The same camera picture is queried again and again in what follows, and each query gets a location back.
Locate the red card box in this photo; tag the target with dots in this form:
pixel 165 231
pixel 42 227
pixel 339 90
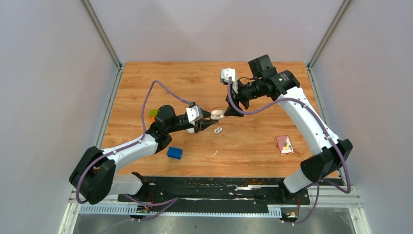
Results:
pixel 284 145

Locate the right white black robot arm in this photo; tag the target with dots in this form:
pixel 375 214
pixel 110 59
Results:
pixel 269 87

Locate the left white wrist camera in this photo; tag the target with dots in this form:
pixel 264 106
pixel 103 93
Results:
pixel 194 113

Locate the green toy block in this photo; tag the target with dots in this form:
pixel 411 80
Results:
pixel 153 113

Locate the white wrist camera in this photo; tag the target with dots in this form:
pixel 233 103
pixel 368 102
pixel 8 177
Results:
pixel 229 77
pixel 194 113

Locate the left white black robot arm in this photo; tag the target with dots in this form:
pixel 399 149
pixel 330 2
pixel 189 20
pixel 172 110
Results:
pixel 95 176

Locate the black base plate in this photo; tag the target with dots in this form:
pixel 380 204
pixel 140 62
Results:
pixel 222 195

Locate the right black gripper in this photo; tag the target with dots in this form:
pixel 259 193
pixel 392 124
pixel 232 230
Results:
pixel 239 98

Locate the white earbud charging case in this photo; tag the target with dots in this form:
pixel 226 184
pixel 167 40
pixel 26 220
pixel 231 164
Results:
pixel 217 114

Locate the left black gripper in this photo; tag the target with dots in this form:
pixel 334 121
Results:
pixel 202 123

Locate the white eartips cluster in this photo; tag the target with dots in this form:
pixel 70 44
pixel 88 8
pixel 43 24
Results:
pixel 218 130

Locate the blue toy brick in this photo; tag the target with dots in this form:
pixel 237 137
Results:
pixel 175 153

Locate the aluminium rail frame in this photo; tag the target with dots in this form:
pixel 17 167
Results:
pixel 327 198

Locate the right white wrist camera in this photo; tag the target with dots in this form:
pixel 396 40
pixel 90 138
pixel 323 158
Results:
pixel 229 77

